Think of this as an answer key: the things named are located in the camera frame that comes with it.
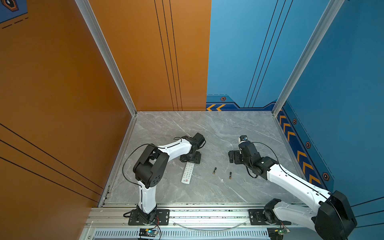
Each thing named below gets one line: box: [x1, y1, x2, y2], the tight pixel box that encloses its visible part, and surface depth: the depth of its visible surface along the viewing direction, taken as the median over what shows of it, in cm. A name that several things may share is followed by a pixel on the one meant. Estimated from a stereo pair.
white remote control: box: [181, 161, 195, 184], surface depth 88 cm
